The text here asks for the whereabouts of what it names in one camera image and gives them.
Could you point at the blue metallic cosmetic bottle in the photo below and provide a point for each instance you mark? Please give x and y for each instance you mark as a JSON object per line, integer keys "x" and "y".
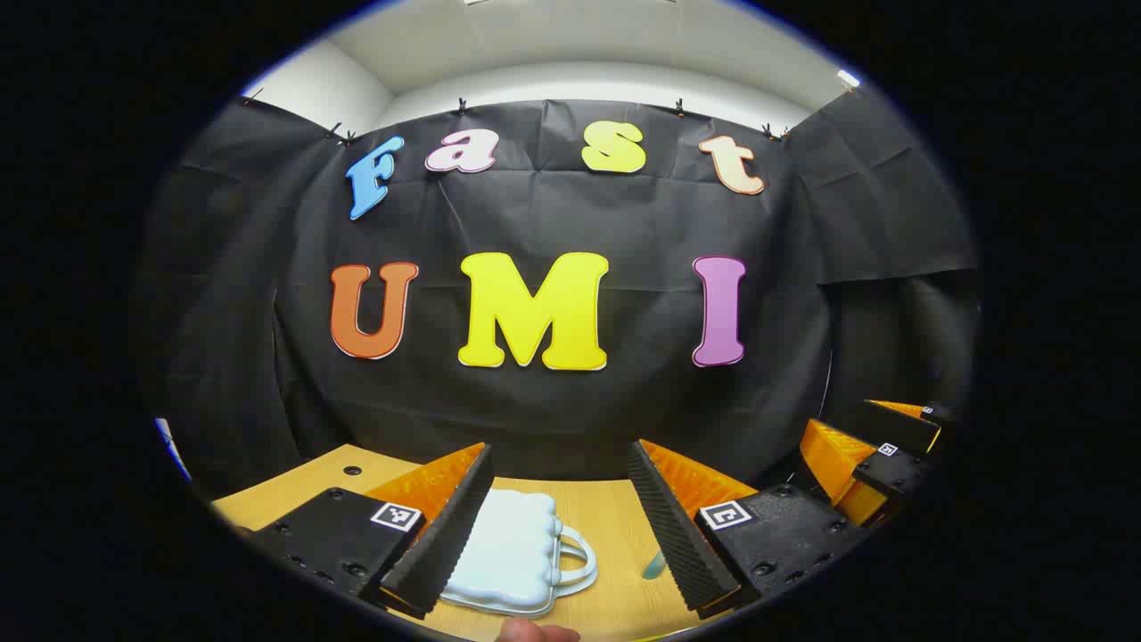
{"x": 655, "y": 565}

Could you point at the pale blue small suitcase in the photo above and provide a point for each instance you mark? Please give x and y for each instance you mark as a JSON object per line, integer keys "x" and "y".
{"x": 513, "y": 544}

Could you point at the white ceiling light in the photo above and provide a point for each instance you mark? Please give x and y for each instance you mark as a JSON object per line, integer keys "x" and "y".
{"x": 848, "y": 78}

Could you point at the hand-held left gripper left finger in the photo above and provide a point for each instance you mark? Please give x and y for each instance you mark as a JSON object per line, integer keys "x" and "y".
{"x": 446, "y": 544}

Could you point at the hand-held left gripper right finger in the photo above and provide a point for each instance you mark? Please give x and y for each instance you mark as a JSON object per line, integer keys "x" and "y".
{"x": 682, "y": 544}

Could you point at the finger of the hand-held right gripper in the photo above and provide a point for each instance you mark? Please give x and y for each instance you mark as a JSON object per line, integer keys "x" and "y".
{"x": 896, "y": 426}
{"x": 891, "y": 473}

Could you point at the black backdrop cloth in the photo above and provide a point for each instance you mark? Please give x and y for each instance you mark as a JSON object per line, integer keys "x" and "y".
{"x": 553, "y": 214}

